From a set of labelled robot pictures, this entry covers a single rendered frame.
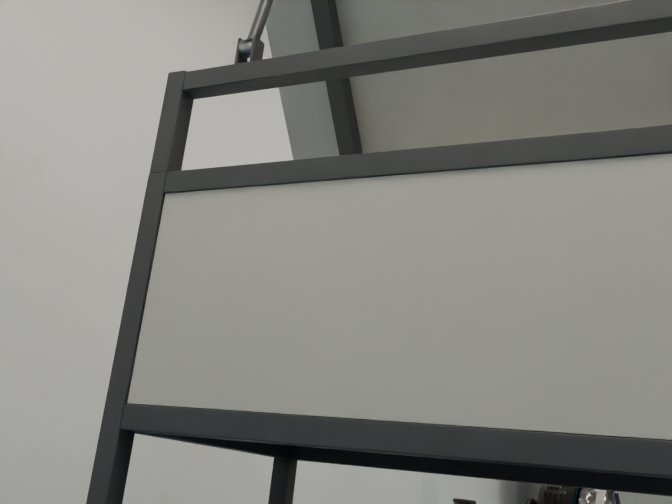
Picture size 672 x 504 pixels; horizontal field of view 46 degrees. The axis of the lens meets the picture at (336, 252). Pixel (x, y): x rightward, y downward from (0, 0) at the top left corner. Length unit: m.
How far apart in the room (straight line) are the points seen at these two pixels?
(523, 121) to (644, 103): 0.23
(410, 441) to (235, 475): 2.17
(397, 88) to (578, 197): 0.73
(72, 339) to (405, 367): 1.66
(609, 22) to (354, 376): 0.61
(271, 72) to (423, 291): 0.49
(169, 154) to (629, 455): 0.88
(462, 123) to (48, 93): 1.41
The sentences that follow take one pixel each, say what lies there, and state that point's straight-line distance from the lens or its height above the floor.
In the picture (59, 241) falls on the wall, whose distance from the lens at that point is 2.58.
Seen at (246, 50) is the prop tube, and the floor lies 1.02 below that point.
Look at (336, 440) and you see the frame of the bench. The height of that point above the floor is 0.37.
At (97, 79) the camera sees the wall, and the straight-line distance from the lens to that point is 2.78.
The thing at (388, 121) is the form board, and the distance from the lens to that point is 1.76.
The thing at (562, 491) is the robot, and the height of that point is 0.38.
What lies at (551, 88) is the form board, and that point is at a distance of 1.66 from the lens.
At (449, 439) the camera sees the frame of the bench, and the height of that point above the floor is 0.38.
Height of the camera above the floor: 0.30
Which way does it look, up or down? 17 degrees up
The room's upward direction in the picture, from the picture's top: 6 degrees clockwise
